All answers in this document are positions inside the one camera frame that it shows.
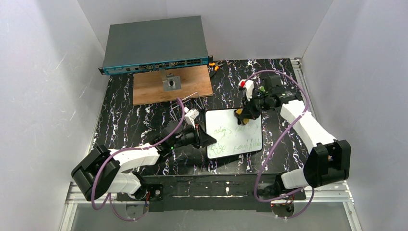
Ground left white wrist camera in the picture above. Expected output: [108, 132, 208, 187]
[184, 107, 199, 127]

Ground grey network switch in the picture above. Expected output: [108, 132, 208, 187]
[101, 16, 211, 75]

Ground white whiteboard black frame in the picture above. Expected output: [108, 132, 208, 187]
[205, 108, 263, 159]

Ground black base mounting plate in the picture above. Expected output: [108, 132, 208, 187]
[115, 172, 306, 213]

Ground aluminium rail frame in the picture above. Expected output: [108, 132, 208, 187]
[59, 57, 362, 231]

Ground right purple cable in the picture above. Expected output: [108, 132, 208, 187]
[241, 70, 316, 220]

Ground orange handled pliers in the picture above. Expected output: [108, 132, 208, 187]
[209, 61, 223, 78]

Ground brown wooden board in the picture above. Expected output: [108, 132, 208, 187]
[132, 65, 213, 105]

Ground yellow black whiteboard eraser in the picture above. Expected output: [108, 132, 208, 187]
[233, 108, 244, 125]

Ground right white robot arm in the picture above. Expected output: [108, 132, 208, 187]
[234, 75, 351, 194]

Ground grey metal stand bracket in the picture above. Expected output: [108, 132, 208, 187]
[159, 69, 181, 91]

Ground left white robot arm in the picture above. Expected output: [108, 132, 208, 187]
[71, 122, 217, 201]

